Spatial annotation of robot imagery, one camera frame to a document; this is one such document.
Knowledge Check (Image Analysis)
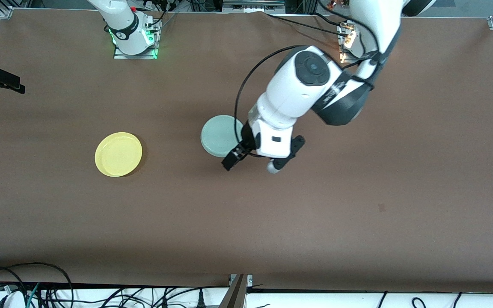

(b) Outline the pale green round plate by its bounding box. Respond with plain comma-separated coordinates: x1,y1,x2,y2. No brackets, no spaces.
201,115,245,158

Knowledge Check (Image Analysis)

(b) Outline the yellow round plate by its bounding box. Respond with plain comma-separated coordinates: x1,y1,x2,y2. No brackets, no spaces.
95,132,143,178

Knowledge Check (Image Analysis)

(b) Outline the brown table cover sheet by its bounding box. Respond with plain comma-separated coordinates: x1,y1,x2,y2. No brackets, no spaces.
0,9,493,288

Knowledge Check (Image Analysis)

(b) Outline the grey power strip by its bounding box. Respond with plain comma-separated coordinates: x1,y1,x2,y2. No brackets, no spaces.
222,0,286,14

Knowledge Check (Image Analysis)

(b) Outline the white lower shelf board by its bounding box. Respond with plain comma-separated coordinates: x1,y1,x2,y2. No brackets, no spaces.
246,291,493,308
0,286,230,308

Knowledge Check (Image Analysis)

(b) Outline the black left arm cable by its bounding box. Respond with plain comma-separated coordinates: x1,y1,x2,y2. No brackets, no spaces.
234,0,395,160

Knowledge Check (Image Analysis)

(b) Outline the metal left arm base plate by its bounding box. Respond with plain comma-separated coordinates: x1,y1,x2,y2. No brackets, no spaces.
337,21,361,64

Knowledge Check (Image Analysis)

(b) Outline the long black table cable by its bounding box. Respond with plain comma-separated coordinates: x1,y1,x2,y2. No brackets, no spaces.
265,12,345,37

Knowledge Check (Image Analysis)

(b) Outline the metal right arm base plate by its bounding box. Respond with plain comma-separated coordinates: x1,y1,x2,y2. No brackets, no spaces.
114,19,160,59

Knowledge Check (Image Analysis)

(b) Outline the short black table cable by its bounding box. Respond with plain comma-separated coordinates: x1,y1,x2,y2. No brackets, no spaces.
312,12,350,27

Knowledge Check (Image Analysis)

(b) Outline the metal table bracket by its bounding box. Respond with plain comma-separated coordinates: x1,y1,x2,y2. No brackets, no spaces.
219,274,254,308

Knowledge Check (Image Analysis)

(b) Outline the large black looped cable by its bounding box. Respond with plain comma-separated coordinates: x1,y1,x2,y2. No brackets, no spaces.
0,262,74,308

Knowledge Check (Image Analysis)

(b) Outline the green cable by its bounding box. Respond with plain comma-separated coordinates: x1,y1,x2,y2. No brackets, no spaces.
26,282,41,308

